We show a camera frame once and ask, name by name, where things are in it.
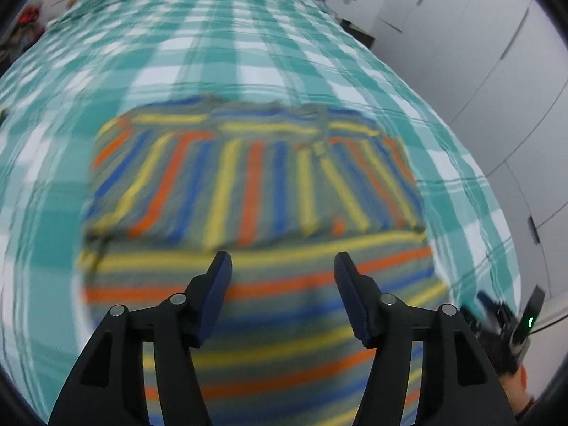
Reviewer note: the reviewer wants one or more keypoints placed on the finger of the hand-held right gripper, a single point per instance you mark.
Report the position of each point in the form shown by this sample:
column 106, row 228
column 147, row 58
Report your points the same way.
column 479, row 304

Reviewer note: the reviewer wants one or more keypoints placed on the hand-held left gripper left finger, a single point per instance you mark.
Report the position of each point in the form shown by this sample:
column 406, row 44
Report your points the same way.
column 217, row 293

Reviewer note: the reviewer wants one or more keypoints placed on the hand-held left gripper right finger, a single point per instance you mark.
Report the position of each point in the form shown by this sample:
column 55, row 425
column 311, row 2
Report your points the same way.
column 350, row 295

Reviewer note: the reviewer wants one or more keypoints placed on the striped knit shirt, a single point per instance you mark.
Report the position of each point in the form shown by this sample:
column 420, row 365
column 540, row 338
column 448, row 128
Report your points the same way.
column 266, row 213

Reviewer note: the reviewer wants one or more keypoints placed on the pile of clothes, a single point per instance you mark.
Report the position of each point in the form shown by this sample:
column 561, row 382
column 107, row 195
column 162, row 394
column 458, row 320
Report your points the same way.
column 24, row 26

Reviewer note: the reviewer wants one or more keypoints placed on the person's right hand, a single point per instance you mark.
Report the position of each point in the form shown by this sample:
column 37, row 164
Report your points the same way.
column 517, row 386

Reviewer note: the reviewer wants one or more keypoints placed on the green plaid bed sheet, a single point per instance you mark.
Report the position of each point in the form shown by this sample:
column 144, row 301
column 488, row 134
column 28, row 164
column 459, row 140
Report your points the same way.
column 222, row 44

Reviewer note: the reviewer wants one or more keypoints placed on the white wardrobe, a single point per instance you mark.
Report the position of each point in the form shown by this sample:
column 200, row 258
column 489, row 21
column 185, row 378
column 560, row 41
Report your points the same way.
column 488, row 53

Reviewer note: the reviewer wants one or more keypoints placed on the dark nightstand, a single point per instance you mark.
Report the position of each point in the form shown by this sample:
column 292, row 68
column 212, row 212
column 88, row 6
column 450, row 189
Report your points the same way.
column 357, row 33

